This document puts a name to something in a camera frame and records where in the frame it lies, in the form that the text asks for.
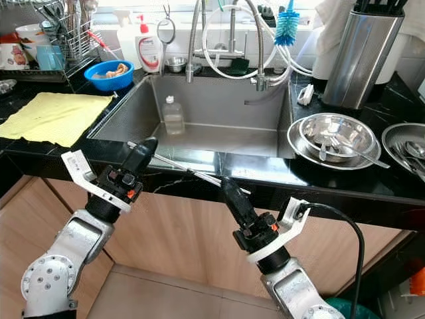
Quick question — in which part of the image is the white flexible hose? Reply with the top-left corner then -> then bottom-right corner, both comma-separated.
201,5 -> 314,80

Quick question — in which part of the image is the steel spoon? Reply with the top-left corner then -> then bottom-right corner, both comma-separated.
319,136 -> 391,169

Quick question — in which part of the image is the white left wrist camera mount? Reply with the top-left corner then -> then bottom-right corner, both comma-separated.
61,150 -> 130,212

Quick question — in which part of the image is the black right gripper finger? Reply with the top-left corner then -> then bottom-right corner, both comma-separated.
226,177 -> 260,221
221,177 -> 248,227

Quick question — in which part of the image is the wooden corner cabinet panel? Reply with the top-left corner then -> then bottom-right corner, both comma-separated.
0,176 -> 70,319

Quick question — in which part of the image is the pale orange food piece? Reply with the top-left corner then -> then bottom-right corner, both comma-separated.
95,62 -> 129,79

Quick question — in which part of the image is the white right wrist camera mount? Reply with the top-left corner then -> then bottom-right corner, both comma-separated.
247,197 -> 311,265

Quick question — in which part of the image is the stainless steel knife block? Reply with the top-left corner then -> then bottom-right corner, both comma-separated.
322,0 -> 406,110

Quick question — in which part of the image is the red handled utensil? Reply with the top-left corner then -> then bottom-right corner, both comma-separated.
86,30 -> 110,54

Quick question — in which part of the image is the white ceramic bowl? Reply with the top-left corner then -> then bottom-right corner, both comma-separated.
15,24 -> 50,47

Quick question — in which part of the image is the blue plastic bowl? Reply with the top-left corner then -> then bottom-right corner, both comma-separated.
84,60 -> 135,92

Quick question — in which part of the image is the small steel bowl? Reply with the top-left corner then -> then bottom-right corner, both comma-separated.
165,56 -> 188,74

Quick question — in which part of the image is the white red pump soap bottle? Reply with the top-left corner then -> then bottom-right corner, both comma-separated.
134,15 -> 163,74

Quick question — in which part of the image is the dark green sponge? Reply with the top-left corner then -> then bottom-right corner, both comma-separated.
224,58 -> 250,72

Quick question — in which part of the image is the clear plastic bottle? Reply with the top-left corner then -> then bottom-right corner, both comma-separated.
162,95 -> 185,136

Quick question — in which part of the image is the plain white pump bottle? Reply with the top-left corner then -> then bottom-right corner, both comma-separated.
114,10 -> 140,67

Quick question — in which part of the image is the chrome sink faucet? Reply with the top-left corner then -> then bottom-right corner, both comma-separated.
209,0 -> 273,92

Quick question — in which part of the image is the blue bottle brush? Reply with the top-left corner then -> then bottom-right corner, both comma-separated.
274,0 -> 301,47

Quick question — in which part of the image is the wooden sink cabinet door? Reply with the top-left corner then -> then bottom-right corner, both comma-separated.
183,199 -> 412,296
63,183 -> 190,270

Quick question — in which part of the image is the large steel basin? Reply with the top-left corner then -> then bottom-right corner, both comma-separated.
287,113 -> 383,171

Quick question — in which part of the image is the teal plastic cup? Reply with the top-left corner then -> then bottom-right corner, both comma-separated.
35,45 -> 66,72

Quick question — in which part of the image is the thin metal rod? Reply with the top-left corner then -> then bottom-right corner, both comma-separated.
127,141 -> 252,195

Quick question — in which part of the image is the steel mixing bowl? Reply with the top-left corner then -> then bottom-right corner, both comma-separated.
299,113 -> 378,163

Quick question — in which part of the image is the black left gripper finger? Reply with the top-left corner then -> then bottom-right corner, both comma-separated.
137,138 -> 159,175
125,142 -> 145,173

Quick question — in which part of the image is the teal plastic bag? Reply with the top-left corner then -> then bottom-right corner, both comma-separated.
324,297 -> 376,319

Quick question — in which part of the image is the small steel saucer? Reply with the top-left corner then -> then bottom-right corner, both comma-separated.
0,78 -> 18,95

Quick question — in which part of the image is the small white plastic hook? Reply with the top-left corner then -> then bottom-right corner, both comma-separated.
297,84 -> 314,106

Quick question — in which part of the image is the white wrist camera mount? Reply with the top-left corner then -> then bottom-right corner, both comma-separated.
247,197 -> 311,265
61,150 -> 130,212

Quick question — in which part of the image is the chrome flexible spray hose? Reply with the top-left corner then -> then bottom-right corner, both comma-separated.
186,0 -> 205,84

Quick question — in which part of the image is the white plastic container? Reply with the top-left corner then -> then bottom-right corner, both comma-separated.
312,0 -> 359,82

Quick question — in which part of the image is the metal wire dish rack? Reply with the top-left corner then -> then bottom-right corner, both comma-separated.
0,0 -> 100,84

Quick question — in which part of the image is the stainless steel sink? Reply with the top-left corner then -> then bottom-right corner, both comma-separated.
88,72 -> 298,160

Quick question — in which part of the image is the white printed mug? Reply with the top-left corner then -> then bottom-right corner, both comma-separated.
0,41 -> 31,71

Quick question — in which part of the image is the steel plate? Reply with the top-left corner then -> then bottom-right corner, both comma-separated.
381,122 -> 425,177

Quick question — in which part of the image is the yellow dish cloth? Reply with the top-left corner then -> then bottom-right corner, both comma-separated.
0,92 -> 115,148

